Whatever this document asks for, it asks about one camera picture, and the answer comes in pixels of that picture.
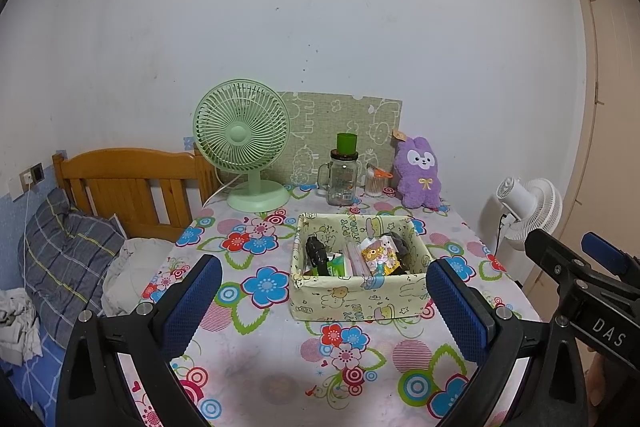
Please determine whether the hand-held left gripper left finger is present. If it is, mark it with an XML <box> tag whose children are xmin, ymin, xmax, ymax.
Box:
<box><xmin>56</xmin><ymin>254</ymin><xmax>224</xmax><ymax>427</ymax></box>

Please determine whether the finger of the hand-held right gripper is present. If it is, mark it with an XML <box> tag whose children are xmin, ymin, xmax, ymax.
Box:
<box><xmin>524</xmin><ymin>228</ymin><xmax>621</xmax><ymax>303</ymax></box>
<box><xmin>581</xmin><ymin>232</ymin><xmax>640</xmax><ymax>279</ymax></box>

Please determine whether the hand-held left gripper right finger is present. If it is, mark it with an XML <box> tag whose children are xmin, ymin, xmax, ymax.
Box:
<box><xmin>425</xmin><ymin>258</ymin><xmax>556</xmax><ymax>427</ymax></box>

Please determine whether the yellow snack packet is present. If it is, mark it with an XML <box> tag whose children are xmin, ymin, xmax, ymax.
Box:
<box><xmin>361</xmin><ymin>237</ymin><xmax>401</xmax><ymax>277</ymax></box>

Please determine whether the cartoon printed storage box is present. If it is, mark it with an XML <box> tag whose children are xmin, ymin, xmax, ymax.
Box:
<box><xmin>290</xmin><ymin>213</ymin><xmax>435</xmax><ymax>323</ymax></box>

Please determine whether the green tissue pack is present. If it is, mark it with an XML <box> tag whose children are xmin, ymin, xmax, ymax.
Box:
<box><xmin>327</xmin><ymin>254</ymin><xmax>353</xmax><ymax>278</ymax></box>

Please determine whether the black plastic bag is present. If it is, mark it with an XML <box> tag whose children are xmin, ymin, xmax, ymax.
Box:
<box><xmin>305</xmin><ymin>236</ymin><xmax>331</xmax><ymax>278</ymax></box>

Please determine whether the white standing fan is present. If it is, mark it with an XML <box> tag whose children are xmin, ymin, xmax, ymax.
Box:
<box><xmin>480</xmin><ymin>177</ymin><xmax>563</xmax><ymax>253</ymax></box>

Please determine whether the white bedding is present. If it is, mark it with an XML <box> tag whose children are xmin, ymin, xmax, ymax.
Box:
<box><xmin>101</xmin><ymin>237</ymin><xmax>176</xmax><ymax>318</ymax></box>

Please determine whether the floral tablecloth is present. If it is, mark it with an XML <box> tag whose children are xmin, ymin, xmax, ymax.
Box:
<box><xmin>107</xmin><ymin>182</ymin><xmax>543</xmax><ymax>427</ymax></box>

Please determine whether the grey plaid pillow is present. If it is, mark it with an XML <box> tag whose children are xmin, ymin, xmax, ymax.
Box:
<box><xmin>17</xmin><ymin>187</ymin><xmax>127</xmax><ymax>348</ymax></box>

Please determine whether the beige door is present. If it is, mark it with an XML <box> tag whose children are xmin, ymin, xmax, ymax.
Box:
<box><xmin>520</xmin><ymin>0</ymin><xmax>640</xmax><ymax>303</ymax></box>

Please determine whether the purple plush rabbit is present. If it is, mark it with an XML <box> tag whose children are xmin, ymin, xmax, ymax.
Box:
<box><xmin>391</xmin><ymin>129</ymin><xmax>443</xmax><ymax>210</ymax></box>

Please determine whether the wooden bed headboard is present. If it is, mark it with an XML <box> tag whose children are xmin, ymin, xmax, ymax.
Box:
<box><xmin>52</xmin><ymin>142</ymin><xmax>221</xmax><ymax>243</ymax></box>

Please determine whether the white crumpled cloth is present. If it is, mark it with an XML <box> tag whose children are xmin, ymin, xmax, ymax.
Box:
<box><xmin>0</xmin><ymin>288</ymin><xmax>43</xmax><ymax>365</ymax></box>

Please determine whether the glass jar with green lid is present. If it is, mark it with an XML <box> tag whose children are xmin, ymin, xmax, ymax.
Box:
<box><xmin>317</xmin><ymin>133</ymin><xmax>361</xmax><ymax>206</ymax></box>

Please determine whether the green desk fan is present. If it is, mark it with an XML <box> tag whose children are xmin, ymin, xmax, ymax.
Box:
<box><xmin>192</xmin><ymin>79</ymin><xmax>291</xmax><ymax>212</ymax></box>

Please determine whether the blue bedsheet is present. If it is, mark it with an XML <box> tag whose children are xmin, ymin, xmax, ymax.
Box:
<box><xmin>0</xmin><ymin>332</ymin><xmax>66</xmax><ymax>423</ymax></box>

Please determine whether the green printed board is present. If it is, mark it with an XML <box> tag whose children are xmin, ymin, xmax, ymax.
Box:
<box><xmin>277</xmin><ymin>91</ymin><xmax>404</xmax><ymax>185</ymax></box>

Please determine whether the white fan cable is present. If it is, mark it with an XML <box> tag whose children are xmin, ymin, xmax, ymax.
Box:
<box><xmin>202</xmin><ymin>174</ymin><xmax>251</xmax><ymax>208</ymax></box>

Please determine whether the white charger cable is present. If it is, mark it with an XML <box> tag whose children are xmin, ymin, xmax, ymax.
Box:
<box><xmin>19</xmin><ymin>184</ymin><xmax>36</xmax><ymax>408</ymax></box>

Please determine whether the wall socket panel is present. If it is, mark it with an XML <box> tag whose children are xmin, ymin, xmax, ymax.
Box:
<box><xmin>10</xmin><ymin>162</ymin><xmax>46</xmax><ymax>200</ymax></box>

